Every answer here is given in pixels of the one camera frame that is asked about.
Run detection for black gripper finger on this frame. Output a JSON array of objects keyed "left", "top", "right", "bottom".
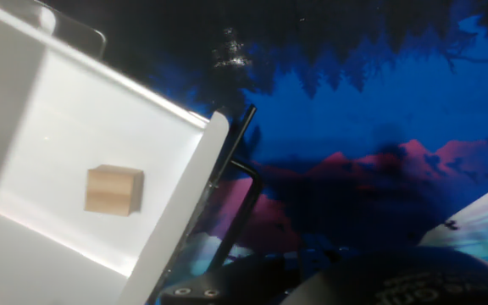
[{"left": 158, "top": 252, "right": 301, "bottom": 305}]

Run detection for small wooden cube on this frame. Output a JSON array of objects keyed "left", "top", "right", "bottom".
[{"left": 83, "top": 164, "right": 145, "bottom": 218}]

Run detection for blue landscape print mat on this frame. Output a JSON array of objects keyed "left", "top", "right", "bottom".
[{"left": 40, "top": 0, "right": 488, "bottom": 305}]

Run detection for white drawer with black handle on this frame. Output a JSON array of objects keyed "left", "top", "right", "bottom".
[{"left": 0, "top": 0, "right": 266, "bottom": 305}]

